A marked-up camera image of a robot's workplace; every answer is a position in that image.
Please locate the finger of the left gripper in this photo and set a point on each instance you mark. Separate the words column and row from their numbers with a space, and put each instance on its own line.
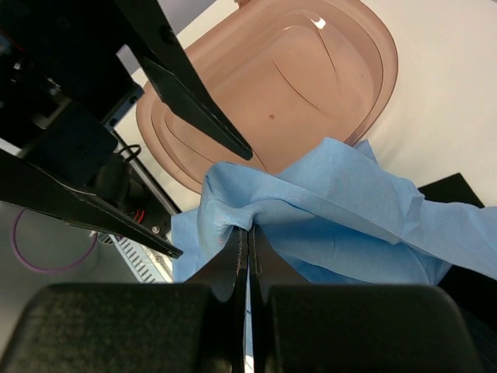
column 27, row 186
column 150, row 37

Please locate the black shirt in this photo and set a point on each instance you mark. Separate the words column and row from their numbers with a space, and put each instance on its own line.
column 453, row 188

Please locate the light blue shirt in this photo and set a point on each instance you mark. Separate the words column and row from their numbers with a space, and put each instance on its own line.
column 338, row 218

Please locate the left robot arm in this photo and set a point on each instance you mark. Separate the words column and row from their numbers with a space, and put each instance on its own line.
column 108, row 182

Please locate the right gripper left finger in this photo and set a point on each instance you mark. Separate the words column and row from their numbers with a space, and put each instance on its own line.
column 195, row 326

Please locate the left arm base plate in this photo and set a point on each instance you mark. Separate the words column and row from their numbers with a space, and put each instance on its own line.
column 157, row 209

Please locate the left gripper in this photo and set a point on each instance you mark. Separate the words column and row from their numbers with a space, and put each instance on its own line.
column 62, row 83

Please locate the light blue cable duct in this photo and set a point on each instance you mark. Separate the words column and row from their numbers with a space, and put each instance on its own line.
column 148, row 266

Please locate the pink translucent plastic basin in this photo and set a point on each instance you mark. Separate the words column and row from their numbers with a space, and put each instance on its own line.
column 288, row 74

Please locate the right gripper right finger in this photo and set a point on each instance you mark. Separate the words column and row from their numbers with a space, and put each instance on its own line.
column 298, row 326

